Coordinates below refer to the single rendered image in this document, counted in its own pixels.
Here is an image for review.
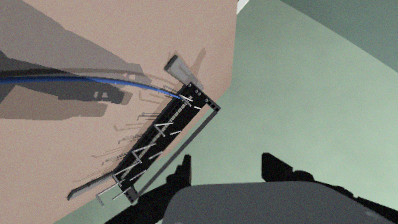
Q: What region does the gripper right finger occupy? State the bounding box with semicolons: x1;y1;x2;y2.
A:
261;153;398;224

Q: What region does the blue cable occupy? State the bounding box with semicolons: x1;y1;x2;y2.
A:
0;76;181;99

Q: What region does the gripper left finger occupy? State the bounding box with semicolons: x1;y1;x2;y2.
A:
104;154;192;224

